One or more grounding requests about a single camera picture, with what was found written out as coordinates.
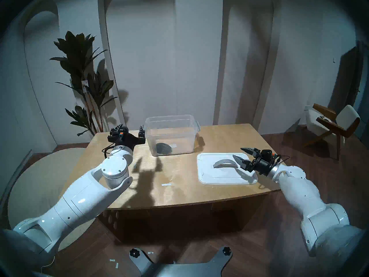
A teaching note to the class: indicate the light wooden table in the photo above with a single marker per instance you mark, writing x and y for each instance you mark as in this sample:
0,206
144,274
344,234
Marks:
184,192

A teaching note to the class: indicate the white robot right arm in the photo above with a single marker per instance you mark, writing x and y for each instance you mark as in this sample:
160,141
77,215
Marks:
305,195

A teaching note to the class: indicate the clear plastic storage container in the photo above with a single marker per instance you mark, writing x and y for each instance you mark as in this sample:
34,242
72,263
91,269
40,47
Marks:
184,135

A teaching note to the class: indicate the tall dark green plant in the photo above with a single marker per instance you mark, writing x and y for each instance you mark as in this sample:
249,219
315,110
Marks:
76,54

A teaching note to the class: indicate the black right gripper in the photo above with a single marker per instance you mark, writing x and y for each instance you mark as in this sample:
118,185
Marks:
263,164

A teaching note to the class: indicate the round beige rug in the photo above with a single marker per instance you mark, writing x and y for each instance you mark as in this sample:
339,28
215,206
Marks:
37,187

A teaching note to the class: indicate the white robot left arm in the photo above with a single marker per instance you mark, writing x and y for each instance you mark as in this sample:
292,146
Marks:
83,192

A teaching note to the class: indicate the black base knob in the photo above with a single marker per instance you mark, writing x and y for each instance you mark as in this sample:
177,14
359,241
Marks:
227,250
134,252

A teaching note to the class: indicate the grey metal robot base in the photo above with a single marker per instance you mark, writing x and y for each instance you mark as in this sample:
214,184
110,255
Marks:
178,269

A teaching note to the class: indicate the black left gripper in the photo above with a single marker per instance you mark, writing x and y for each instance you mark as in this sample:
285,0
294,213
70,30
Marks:
125,139

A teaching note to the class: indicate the black computer mouse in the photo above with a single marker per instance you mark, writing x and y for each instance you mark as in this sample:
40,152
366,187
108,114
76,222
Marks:
163,149

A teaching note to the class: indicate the wooden armchair with white cushions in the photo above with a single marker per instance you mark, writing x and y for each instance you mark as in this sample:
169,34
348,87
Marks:
346,120

